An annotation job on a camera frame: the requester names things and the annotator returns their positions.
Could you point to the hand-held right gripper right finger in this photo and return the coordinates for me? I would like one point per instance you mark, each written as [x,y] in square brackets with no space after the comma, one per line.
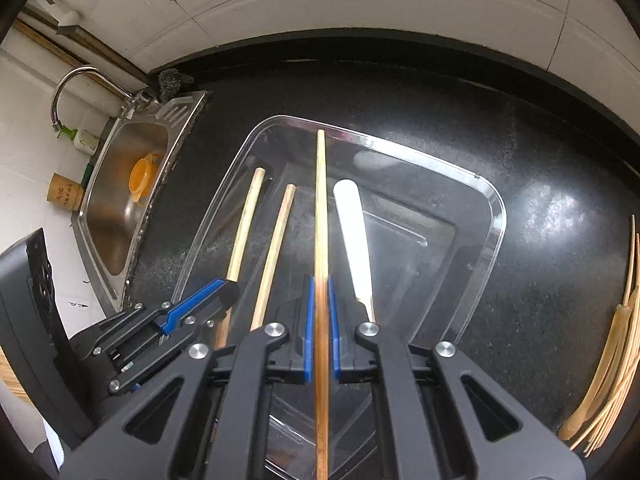
[334,320]

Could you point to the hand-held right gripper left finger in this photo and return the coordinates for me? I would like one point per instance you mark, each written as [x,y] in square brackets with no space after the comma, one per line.
[311,320]

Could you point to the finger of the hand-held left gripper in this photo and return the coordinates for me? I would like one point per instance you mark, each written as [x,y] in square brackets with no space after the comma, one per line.
[200,305]

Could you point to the bamboo chopstick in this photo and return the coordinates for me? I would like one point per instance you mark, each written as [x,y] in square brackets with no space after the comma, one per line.
[277,245]
[321,210]
[247,220]

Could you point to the clear plastic tray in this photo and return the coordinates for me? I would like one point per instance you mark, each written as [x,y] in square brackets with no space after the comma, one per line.
[425,270]

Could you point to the bunch of bamboo chopsticks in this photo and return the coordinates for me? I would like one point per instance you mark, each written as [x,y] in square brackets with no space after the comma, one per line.
[617,410]

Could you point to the stainless steel sink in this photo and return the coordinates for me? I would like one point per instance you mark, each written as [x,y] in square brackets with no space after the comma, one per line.
[115,210]

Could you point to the bamboo cup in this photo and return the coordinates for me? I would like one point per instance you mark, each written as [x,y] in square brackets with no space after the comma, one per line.
[65,192]

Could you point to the orange plastic cup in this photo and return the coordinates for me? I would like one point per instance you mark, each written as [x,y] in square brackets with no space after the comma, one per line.
[140,175]

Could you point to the black scrubber sponge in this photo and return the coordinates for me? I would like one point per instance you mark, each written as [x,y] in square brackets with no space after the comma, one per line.
[172,85]

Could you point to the chrome faucet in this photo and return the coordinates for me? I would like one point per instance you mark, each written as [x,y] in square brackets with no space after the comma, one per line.
[116,85]

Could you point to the brown wall pipe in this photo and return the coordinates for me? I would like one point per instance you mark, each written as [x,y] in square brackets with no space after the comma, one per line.
[75,44]

